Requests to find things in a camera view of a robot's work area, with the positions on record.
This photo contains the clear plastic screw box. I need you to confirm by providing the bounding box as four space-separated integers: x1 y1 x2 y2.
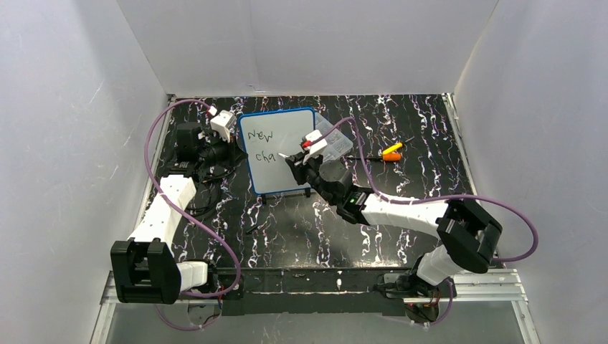
315 112 353 162

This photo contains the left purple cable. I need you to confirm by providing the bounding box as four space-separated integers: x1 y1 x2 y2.
144 99 242 332

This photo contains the black coiled cable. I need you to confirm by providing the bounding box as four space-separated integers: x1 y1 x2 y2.
187 176 224 219

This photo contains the yellow handled screwdriver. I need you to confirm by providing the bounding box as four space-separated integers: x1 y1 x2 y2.
382 137 414 156

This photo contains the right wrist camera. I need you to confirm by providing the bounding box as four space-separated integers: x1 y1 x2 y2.
300 130 328 165

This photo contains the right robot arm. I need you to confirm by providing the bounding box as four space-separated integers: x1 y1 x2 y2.
284 153 502 292

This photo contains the blue framed whiteboard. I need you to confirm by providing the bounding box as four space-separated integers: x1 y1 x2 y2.
237 107 315 196

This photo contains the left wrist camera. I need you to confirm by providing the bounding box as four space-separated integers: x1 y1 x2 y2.
207 106 237 143

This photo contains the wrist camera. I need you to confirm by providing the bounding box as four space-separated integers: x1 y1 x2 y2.
300 130 328 165
207 106 237 143

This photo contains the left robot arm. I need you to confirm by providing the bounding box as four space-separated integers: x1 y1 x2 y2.
110 123 247 305

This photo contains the orange handled screwdriver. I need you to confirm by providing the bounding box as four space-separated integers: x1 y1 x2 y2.
346 153 402 163

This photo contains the whiteboard metal stand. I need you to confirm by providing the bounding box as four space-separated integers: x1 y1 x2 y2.
259 187 313 205

